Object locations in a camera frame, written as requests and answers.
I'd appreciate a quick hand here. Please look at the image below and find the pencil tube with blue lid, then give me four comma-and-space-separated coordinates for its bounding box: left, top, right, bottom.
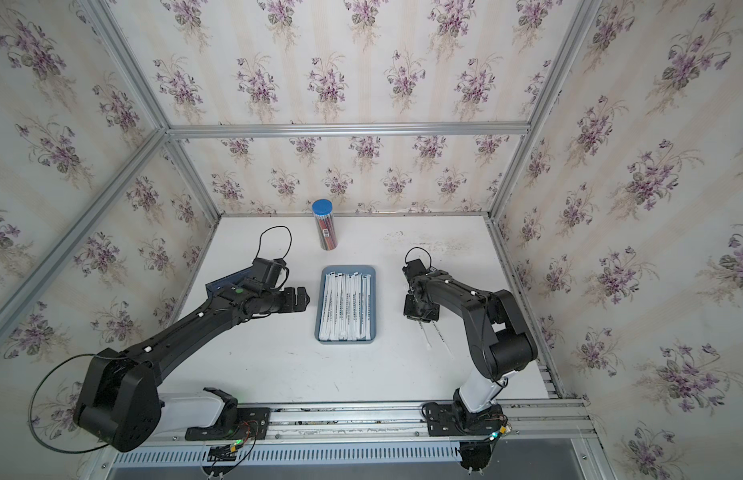
312, 199, 338, 251

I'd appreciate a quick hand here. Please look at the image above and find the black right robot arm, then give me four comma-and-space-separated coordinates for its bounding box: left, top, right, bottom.
403, 259, 539, 428

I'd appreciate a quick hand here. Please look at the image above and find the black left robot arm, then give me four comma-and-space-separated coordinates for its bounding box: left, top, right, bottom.
73, 257, 310, 453

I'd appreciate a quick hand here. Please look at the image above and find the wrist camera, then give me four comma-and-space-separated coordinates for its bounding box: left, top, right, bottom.
403, 258, 429, 282
251, 257, 289, 289

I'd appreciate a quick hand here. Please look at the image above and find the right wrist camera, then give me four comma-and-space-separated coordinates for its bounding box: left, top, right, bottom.
403, 258, 429, 282

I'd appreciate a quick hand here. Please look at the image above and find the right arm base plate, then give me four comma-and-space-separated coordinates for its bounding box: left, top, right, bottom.
421, 401, 509, 440

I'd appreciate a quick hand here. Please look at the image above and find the blue storage tray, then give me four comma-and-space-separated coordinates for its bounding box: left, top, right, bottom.
315, 265, 377, 344

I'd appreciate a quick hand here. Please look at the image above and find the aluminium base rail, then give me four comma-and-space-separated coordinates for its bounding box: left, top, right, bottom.
80, 399, 615, 479

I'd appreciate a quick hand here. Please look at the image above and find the straw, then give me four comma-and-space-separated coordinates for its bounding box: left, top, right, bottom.
363, 275, 372, 341
330, 273, 342, 341
341, 275, 351, 341
357, 275, 368, 340
319, 273, 332, 341
431, 322, 453, 357
327, 294, 332, 341
336, 273, 347, 341
348, 275, 358, 341
417, 321, 433, 350
352, 273, 362, 341

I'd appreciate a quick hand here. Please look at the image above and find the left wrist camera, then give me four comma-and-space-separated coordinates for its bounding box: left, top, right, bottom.
251, 257, 289, 289

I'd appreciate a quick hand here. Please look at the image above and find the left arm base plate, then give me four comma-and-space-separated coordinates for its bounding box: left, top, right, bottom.
184, 407, 272, 442

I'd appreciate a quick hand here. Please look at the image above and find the vented metal strip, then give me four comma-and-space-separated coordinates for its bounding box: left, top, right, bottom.
114, 441, 461, 468

